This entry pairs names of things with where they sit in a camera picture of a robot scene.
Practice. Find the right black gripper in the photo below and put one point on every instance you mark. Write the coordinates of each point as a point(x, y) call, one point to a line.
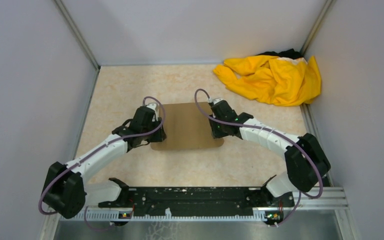
point(215, 133)

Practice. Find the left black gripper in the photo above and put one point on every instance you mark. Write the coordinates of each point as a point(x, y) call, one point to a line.
point(159, 137)

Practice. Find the brown cardboard box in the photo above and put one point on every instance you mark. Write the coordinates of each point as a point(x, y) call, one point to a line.
point(186, 128)

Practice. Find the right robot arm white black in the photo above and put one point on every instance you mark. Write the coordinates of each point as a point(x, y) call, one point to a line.
point(306, 162)

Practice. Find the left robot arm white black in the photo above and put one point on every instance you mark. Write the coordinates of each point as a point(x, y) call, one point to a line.
point(64, 187)

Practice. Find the yellow cloth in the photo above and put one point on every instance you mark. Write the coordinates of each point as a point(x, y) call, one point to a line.
point(273, 80)

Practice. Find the black cloth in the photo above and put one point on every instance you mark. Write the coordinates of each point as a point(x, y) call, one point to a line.
point(290, 53)

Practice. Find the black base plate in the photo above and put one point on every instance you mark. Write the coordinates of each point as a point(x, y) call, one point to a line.
point(197, 201)

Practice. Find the aluminium frame rail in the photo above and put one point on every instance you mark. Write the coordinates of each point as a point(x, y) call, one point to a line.
point(332, 198)

